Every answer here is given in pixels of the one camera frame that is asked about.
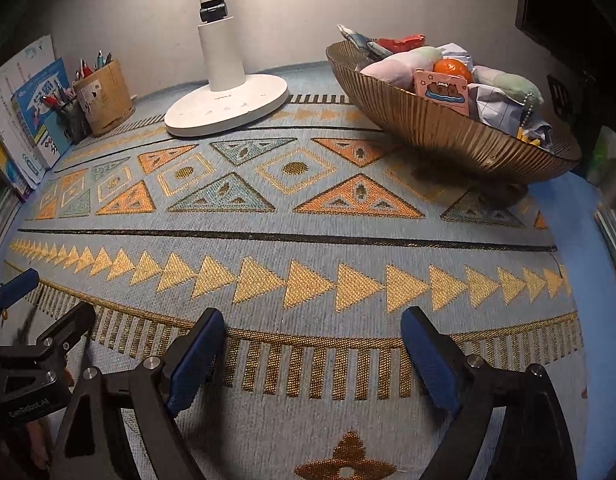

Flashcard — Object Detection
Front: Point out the pink card box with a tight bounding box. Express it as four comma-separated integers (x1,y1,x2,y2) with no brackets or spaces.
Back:
413,70,469,116

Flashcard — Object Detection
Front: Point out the pastel dango plush small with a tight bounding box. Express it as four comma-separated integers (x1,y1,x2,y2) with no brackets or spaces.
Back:
472,65,544,105

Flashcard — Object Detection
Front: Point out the pastel dango plush large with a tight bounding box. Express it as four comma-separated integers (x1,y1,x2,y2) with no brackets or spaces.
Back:
360,46,442,90

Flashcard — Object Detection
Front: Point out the orange mandarin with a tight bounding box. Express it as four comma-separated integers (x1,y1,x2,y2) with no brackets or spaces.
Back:
434,58,472,84

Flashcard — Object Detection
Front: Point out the paper ball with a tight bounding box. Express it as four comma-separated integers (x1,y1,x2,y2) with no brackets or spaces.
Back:
438,42,474,72

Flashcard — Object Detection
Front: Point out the red snack bag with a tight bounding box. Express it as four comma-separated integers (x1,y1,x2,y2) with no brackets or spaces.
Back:
376,34,426,54

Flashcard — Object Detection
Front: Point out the Hello Kitty plush toy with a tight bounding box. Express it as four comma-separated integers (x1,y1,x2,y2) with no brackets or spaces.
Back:
516,127,544,146

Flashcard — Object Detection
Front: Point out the paper pile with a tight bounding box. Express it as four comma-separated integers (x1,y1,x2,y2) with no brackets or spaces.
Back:
468,84,553,151

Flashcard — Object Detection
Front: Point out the plaid fabric bow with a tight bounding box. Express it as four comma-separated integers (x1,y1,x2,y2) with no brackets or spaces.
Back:
337,24,393,62

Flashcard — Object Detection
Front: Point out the person's left hand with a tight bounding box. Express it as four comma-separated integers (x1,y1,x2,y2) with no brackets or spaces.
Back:
26,418,52,470

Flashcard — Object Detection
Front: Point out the yellow cover book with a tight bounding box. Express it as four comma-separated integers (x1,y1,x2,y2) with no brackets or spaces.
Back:
0,143,31,202

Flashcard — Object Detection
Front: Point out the white cover book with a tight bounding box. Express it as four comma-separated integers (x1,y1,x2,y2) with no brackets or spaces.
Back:
0,34,56,191

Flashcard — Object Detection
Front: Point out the patterned blue woven mat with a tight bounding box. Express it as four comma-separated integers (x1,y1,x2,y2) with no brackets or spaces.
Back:
0,65,586,479

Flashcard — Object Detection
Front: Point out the black mesh pen cup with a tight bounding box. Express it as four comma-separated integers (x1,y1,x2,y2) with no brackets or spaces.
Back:
54,99,92,144

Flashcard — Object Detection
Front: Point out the blue cover book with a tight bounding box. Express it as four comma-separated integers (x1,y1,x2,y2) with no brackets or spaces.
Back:
11,58,72,169

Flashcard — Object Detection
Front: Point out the bamboo pen holder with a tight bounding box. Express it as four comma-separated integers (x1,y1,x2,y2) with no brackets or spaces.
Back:
73,60,134,136

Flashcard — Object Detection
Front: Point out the stack of notebooks right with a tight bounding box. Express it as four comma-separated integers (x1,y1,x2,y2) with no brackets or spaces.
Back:
593,201,616,306

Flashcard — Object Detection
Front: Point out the amber ribbed glass bowl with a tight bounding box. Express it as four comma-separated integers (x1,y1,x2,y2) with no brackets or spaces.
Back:
325,41,582,184

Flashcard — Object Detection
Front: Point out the white desk lamp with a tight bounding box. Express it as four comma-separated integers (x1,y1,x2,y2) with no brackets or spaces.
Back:
165,0,288,138

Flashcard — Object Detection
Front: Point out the green tissue pack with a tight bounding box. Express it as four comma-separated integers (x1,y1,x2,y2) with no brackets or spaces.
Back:
585,126,616,185

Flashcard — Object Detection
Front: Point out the black phone stand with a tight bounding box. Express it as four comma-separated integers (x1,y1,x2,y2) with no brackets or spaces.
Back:
546,75,572,124

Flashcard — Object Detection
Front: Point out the black monitor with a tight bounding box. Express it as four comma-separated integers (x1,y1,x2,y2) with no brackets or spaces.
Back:
515,0,616,67

